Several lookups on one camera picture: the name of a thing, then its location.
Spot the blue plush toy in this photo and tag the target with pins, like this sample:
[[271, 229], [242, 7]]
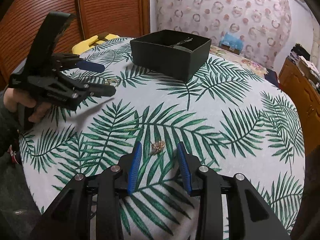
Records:
[[232, 41]]

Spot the left hand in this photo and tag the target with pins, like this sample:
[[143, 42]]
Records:
[[12, 97]]

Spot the pale green jade bangle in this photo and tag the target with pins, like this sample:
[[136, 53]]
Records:
[[181, 45]]

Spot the yellow plush toy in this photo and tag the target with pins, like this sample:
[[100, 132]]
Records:
[[93, 41]]

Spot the small gold ring jewelry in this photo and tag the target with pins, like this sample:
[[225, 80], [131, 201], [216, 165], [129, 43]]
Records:
[[112, 82]]

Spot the black open jewelry box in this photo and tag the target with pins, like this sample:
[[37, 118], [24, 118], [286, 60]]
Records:
[[152, 51]]

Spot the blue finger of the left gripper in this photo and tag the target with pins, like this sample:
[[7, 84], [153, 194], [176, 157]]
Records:
[[101, 90], [90, 66]]

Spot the wooden sideboard cabinet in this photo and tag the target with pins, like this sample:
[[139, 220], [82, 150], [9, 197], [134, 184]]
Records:
[[304, 96]]

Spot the palm leaf print blanket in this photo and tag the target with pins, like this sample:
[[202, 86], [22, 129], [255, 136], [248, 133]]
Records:
[[226, 115]]

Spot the brown louvered wardrobe door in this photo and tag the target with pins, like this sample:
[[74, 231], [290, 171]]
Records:
[[38, 28]]

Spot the stack of folded clothes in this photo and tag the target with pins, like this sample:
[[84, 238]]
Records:
[[300, 51]]

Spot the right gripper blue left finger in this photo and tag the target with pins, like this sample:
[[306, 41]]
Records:
[[132, 175]]

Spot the floral bed quilt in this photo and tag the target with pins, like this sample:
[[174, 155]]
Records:
[[239, 60]]

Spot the patterned pink curtain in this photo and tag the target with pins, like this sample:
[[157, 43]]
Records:
[[263, 26]]

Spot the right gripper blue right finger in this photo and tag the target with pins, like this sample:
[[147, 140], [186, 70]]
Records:
[[182, 156]]

